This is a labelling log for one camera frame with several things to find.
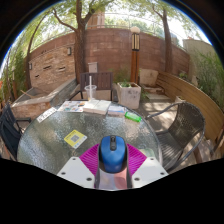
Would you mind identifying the dark wicker armchair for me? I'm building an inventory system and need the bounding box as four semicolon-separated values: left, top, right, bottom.
145;101;206;173

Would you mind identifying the floral mouse pad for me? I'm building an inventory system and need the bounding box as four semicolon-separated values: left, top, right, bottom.
96;147;158;191

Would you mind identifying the white book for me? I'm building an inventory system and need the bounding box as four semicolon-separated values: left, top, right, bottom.
82;99;112;116

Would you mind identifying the slim tree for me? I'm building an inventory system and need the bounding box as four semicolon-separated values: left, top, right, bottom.
151;3;178;75

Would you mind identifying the clear plastic cup with straw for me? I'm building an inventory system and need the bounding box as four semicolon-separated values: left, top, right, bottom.
84;75;98;101

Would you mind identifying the white wall box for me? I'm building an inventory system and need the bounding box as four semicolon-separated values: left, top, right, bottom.
88;61;99;74

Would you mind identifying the colourful printed sheet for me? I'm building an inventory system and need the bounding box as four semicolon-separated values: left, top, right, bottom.
57;100;87;113

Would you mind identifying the black slatted armchair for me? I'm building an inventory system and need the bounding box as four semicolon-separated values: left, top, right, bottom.
0;103;32;161

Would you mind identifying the black and white printed sheet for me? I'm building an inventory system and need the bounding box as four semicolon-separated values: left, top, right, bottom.
35;106;58;124

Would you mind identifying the white planter box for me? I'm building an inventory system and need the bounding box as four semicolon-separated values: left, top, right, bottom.
116;81;142;110

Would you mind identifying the blue computer mouse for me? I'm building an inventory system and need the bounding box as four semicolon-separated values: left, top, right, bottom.
98;134;128;174

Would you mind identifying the small pale booklet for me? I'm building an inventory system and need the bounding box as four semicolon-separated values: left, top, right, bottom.
107;104;128;118

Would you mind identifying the stone-clad garden counter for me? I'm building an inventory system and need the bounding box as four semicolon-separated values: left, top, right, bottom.
10;77;78;119

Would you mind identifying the yellow square card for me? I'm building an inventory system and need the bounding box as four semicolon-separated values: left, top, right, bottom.
63;129;88;149

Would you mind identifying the thick forked tree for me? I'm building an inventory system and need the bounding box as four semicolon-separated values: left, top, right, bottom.
51;0;111;84

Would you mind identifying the curved wooden bench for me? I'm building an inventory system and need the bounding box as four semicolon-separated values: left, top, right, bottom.
155;71;224;158

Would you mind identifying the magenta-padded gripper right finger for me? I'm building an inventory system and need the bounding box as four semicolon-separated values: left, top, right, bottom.
125;143;169;189

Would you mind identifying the dark wooden chair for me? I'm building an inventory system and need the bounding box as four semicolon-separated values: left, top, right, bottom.
68;71;116;102

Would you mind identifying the small green packet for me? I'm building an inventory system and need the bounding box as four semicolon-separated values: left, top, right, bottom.
124;111;143;123

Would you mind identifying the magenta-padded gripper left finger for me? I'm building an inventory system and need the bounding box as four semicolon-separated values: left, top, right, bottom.
56;143;102;189

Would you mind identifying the wooden garden lamp post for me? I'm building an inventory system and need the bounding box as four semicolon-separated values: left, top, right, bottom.
129;26;142;84

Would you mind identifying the beige stone slab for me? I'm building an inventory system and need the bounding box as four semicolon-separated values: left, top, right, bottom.
138;68;159;88

